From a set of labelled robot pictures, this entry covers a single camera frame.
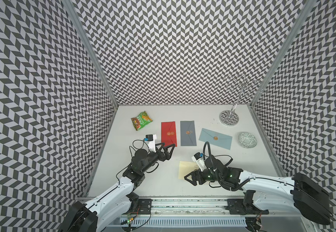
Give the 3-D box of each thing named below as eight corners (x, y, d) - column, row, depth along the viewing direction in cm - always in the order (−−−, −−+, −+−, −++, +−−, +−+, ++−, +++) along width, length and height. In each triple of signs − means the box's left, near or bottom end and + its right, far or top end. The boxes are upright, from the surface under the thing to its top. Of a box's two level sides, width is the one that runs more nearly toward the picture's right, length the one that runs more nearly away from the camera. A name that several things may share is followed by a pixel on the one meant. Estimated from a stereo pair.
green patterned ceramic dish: (239, 148, 95) (242, 144, 92) (236, 135, 102) (238, 132, 98) (255, 148, 95) (259, 144, 92) (251, 135, 102) (253, 132, 98)
